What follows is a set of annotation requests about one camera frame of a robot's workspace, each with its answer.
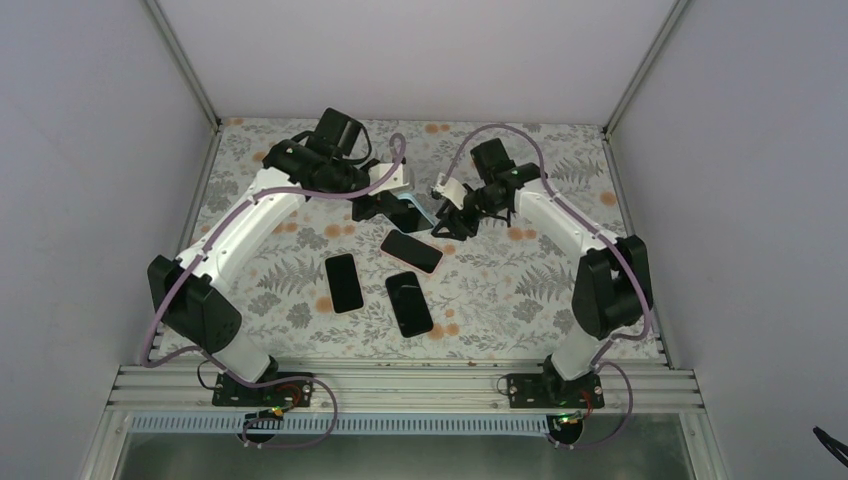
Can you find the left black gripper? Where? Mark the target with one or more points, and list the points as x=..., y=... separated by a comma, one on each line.
x=378, y=206

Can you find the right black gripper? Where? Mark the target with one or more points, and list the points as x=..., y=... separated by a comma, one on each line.
x=458, y=225

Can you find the light blue phone case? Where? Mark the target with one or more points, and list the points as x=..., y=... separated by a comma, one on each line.
x=411, y=197

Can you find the blue smartphone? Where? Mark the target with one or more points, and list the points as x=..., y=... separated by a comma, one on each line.
x=412, y=219

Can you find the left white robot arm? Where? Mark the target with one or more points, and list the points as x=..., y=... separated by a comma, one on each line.
x=189, y=291

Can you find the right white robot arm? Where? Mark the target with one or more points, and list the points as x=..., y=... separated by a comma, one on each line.
x=612, y=288

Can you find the phone in pink case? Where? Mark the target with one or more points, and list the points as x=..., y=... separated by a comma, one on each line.
x=411, y=251

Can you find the black phone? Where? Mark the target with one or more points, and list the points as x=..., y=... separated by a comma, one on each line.
x=409, y=304

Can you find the phone in peach case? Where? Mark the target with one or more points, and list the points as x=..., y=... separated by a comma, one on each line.
x=343, y=282

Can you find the black object at corner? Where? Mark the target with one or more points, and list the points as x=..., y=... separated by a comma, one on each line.
x=833, y=446

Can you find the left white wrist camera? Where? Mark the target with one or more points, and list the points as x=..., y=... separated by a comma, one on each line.
x=395, y=181

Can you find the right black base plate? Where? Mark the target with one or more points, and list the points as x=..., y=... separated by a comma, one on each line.
x=542, y=391

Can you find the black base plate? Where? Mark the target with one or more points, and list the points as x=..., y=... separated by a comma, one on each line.
x=542, y=391
x=288, y=389

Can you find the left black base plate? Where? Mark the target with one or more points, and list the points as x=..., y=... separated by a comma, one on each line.
x=288, y=389

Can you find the aluminium rail frame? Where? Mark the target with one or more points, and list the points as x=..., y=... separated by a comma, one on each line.
x=363, y=386

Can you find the perforated cable duct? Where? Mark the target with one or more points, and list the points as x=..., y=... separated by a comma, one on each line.
x=346, y=424

